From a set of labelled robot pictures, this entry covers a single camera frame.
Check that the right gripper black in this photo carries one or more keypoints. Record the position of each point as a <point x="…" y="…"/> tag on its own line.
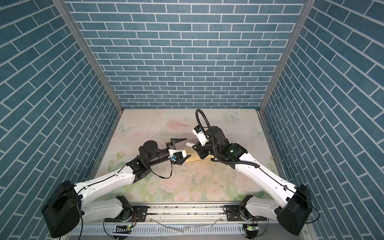
<point x="199" y="150"/>

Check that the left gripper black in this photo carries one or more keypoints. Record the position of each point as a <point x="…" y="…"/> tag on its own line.
<point x="173" y="141"/>

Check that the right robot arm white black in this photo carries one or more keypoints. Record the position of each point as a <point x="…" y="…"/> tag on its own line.
<point x="291" y="206"/>

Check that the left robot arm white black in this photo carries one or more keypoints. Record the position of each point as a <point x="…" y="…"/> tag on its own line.
<point x="85" y="193"/>

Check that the right controller board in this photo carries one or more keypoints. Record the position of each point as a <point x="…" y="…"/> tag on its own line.
<point x="252" y="227"/>

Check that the controller board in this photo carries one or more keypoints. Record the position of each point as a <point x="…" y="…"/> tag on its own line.
<point x="123" y="230"/>
<point x="252" y="227"/>

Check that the left controller board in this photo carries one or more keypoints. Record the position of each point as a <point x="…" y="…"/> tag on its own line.
<point x="123" y="230"/>

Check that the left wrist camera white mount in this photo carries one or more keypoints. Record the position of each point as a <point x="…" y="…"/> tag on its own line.
<point x="177" y="153"/>

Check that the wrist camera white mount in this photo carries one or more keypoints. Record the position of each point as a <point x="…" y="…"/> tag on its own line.
<point x="199" y="133"/>
<point x="177" y="153"/>

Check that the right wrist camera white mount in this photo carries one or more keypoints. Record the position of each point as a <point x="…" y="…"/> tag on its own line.
<point x="199" y="133"/>

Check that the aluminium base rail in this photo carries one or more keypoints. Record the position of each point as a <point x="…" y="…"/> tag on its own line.
<point x="186" y="213"/>

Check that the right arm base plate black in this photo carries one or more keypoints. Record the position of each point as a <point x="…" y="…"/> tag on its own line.
<point x="235" y="213"/>

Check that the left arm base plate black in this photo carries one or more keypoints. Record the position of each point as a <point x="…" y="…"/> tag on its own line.
<point x="134" y="214"/>

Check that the white slotted cable duct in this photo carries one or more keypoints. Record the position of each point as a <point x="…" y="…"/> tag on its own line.
<point x="158" y="230"/>

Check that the right aluminium corner post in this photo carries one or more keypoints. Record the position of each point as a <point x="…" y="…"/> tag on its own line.
<point x="307" y="7"/>

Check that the aluminium corner post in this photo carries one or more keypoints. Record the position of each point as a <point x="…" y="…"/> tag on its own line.
<point x="78" y="36"/>
<point x="307" y="7"/>

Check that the left aluminium corner post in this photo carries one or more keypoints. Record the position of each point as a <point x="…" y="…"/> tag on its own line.
<point x="78" y="36"/>

